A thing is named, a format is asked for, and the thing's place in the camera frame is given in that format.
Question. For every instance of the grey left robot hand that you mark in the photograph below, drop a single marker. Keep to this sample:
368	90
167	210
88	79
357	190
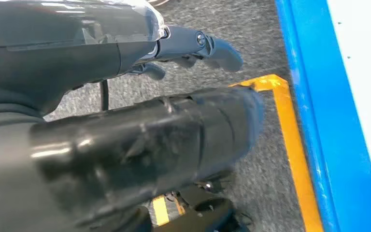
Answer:
60	57

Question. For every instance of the blue metal shelf rack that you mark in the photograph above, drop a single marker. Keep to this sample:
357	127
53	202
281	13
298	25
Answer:
316	128

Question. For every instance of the black robot foot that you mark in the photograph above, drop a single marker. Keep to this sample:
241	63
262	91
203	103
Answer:
201	211

